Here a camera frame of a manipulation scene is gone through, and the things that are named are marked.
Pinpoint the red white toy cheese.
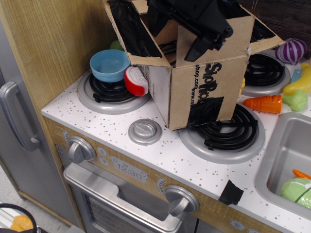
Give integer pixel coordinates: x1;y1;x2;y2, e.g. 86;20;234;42
124;66;149;97

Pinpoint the yellow toy banana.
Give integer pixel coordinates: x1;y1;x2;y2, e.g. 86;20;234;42
283;63;311;95

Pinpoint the grey oven door handle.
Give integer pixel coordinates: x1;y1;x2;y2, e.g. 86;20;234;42
64;163;185;233

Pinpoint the oven clock display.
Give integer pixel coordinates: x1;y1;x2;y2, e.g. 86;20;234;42
111;156;148;183

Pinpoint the front right stove burner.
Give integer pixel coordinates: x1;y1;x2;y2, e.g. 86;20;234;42
178;103;265;165

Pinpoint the blue plastic toy bowl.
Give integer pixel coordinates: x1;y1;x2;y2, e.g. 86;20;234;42
89;50;131;83

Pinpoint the green toy behind box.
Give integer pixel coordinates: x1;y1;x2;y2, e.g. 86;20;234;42
109;40;124;51

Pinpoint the green toy cabbage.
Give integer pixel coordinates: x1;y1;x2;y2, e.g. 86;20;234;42
280;178;311;209

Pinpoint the cardboard box with black tape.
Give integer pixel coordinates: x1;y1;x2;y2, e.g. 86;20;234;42
103;0;283;131

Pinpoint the yellow toy corn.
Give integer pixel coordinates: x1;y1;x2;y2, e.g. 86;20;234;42
239;78;245;94

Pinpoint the stove burner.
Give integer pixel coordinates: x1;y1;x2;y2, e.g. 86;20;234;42
242;53;291;97
77;72;150;115
178;103;265;165

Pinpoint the grey toy fridge door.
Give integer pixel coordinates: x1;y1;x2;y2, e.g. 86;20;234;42
0;27;79;226

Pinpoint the grey toy sink basin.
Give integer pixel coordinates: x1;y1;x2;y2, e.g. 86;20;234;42
255;112;311;220

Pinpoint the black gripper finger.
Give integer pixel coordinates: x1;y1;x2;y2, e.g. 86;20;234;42
147;7;169;37
184;36;213;62

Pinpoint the blue toy knife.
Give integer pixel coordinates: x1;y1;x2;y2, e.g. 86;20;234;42
290;69;302;83

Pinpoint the grey stovetop centre knob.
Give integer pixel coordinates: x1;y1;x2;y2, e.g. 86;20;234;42
128;119;162;146

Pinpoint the right grey oven knob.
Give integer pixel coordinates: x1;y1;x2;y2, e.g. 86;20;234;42
165;185;199;216

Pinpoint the purple striped toy onion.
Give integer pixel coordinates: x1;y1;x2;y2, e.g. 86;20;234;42
275;38;307;65

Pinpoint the grey oven knob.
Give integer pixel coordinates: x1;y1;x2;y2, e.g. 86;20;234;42
68;136;96;164
165;185;199;216

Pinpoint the rear right stove burner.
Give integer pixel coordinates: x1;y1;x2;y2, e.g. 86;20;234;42
242;53;291;97

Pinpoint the small orange toy carrot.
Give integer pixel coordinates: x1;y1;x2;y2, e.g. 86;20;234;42
293;169;311;180

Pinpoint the rear left stove burner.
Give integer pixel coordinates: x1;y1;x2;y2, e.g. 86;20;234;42
77;72;150;115

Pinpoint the green toy broccoli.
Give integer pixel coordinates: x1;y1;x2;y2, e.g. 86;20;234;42
282;90;308;112

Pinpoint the grey fridge door handle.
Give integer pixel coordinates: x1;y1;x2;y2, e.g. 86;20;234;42
0;81;41;152

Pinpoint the black ring with orange object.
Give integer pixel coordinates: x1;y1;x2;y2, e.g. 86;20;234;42
0;203;41;233

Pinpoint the black tape piece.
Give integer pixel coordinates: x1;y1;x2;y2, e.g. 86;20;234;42
218;180;244;205

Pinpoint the left grey oven knob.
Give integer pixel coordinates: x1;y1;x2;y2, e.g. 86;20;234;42
68;136;96;164

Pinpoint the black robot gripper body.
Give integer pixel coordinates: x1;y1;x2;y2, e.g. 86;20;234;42
147;0;233;50

